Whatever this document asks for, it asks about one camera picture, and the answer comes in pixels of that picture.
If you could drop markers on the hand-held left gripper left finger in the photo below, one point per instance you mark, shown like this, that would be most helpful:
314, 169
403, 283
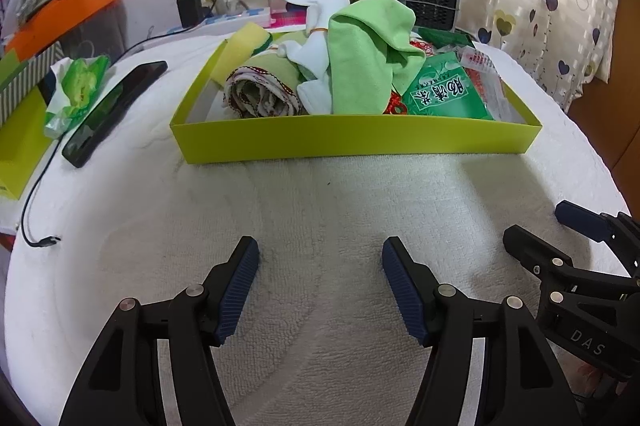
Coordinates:
240, 291

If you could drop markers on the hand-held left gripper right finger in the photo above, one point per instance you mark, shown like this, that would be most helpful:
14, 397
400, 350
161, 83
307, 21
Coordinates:
400, 296

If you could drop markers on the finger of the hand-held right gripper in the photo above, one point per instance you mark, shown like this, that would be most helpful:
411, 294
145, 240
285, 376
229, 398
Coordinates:
530, 246
580, 216

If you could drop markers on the clear red-printed plastic packet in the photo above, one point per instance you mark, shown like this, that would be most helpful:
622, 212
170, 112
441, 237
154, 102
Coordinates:
485, 81

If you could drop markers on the lime green cardboard box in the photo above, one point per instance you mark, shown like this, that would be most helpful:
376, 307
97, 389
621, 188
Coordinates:
350, 136

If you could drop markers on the green tea packet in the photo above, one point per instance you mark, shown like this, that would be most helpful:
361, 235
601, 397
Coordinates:
445, 37
445, 91

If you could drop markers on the red knot tassel ornament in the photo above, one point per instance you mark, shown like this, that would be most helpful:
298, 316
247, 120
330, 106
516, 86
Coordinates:
395, 106

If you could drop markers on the light green cloth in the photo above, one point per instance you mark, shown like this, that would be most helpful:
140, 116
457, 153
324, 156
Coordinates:
360, 71

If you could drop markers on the yellow sponge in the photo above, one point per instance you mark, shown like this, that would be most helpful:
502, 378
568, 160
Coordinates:
240, 46

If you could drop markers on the large white towel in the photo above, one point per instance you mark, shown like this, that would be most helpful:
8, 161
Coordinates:
312, 51

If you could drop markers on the wooden wardrobe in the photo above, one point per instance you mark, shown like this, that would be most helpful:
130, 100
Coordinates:
625, 106

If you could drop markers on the rolled patterned cloth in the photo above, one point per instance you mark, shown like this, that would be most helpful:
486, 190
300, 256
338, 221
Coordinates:
255, 94

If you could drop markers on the black smartphone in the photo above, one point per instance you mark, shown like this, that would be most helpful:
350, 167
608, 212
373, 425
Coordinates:
110, 111

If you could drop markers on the green tissue packet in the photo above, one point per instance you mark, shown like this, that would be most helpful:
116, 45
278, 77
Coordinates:
80, 81

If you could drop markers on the white power strip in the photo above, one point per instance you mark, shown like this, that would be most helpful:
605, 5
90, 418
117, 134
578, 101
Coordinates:
235, 17

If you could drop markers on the colourful striped cloth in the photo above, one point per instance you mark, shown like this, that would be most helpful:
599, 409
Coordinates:
292, 19

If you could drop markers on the black charger adapter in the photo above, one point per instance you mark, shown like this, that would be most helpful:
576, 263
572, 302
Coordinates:
191, 10

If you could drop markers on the grey striped box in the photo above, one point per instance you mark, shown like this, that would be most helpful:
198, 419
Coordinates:
25, 81

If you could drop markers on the orange shelf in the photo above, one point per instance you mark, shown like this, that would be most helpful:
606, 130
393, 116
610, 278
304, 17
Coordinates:
75, 6

